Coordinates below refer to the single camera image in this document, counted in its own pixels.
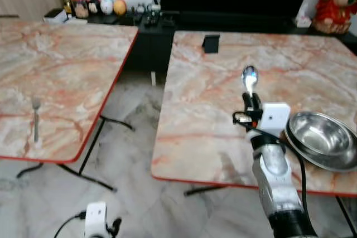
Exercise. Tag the white blue toy ball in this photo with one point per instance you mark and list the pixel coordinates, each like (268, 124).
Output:
(107, 6)

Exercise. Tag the stainless steel plate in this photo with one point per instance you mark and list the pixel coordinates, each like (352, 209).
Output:
(329, 165)

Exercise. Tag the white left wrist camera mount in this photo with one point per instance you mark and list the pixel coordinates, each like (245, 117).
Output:
(96, 218)

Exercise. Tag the yellow orange toy ball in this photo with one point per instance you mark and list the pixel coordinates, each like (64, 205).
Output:
(119, 7)

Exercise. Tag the white tissue pack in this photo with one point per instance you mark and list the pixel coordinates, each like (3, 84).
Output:
(303, 20)

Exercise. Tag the shiny metal spoon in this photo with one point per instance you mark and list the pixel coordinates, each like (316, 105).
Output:
(250, 79)

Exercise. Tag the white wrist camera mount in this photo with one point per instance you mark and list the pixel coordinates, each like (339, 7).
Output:
(96, 218)
(275, 118)

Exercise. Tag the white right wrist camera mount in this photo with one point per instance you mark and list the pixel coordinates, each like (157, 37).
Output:
(275, 118)

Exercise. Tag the black remote control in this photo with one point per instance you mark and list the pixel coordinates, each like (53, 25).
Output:
(152, 20)

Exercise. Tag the red lidded snack jar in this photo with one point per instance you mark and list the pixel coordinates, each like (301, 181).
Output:
(80, 6)

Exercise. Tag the small white box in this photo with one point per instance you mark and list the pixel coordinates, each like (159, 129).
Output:
(56, 15)

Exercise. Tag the black white toy ball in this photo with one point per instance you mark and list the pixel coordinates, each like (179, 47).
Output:
(95, 6)

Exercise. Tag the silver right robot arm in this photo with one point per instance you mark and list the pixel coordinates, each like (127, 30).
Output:
(276, 188)

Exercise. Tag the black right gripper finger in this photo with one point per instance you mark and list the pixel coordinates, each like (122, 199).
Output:
(257, 104)
(247, 102)

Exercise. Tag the red laughing buddha statue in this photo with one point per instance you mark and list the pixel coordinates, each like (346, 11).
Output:
(337, 4)

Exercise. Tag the small stainless steel bowl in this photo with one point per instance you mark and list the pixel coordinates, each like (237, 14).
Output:
(323, 135)

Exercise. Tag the metal fork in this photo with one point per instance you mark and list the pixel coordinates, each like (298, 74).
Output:
(36, 121)

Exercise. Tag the black phone stand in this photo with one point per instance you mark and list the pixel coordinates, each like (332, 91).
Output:
(211, 44)

